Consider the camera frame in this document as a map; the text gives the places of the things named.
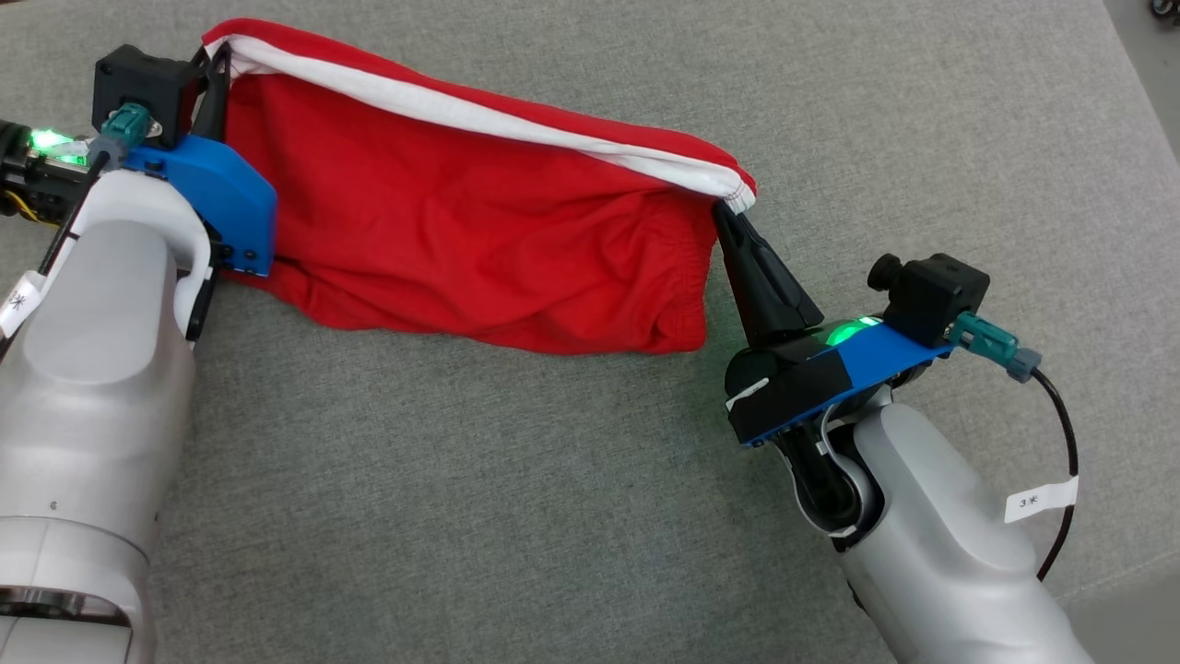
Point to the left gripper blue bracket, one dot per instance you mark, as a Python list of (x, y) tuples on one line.
[(221, 203)]

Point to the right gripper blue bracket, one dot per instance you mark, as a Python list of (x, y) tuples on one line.
[(802, 387)]

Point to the red shorts with white stripe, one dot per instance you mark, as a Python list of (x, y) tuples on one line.
[(461, 231)]

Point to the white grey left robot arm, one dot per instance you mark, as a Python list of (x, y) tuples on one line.
[(92, 369)]

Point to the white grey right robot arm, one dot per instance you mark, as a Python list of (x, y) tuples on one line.
[(940, 553)]

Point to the grey fabric sofa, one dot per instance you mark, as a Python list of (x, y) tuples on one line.
[(553, 507)]

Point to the dark caster wheel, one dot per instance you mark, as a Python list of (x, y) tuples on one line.
[(1166, 5)]

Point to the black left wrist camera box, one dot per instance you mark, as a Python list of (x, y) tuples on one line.
[(147, 83)]

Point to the teal left camera connector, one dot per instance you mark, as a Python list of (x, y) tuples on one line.
[(124, 127)]

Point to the teal camera connector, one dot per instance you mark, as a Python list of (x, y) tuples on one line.
[(124, 127), (991, 343)]

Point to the teal right camera connector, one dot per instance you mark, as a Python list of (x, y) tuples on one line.
[(991, 343)]

